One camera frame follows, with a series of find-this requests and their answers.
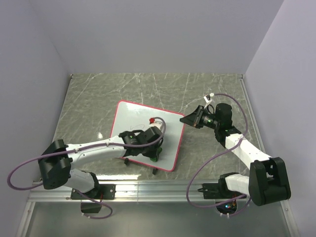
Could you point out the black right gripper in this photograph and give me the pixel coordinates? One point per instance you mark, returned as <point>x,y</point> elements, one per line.
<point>195,118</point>

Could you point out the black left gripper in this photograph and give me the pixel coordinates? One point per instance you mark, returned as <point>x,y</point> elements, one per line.
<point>154,153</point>

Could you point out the green whiteboard eraser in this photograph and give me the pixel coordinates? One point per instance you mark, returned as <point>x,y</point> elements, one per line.
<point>154,155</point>

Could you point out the pink framed whiteboard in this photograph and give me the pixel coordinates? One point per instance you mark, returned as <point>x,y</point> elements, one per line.
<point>133,116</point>

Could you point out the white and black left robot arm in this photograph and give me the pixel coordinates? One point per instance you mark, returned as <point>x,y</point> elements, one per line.
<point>60,163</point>

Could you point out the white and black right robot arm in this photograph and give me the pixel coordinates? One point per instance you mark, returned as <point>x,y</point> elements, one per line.
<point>267,181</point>

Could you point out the black right whiteboard clip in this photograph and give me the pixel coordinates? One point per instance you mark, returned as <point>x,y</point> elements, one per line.
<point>155,170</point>

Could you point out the aluminium mounting rail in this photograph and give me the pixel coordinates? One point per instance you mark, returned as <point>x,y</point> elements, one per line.
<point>124,191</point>

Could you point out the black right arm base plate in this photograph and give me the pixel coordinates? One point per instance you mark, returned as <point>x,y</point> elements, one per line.
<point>213,191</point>

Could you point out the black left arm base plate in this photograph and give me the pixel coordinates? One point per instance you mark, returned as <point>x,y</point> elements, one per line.
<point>105,192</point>

